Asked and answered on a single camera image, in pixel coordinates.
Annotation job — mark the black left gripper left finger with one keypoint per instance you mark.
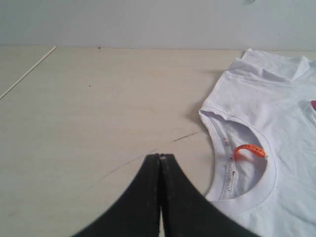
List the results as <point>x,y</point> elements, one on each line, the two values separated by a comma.
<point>136,213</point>

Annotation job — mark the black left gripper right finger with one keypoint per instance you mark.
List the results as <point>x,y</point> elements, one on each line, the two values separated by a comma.
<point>186,213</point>

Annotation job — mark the orange loop tag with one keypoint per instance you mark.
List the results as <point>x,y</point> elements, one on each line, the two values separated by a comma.
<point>255,150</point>

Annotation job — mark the white t-shirt red lettering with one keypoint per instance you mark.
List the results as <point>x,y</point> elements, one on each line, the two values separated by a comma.
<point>269,101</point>

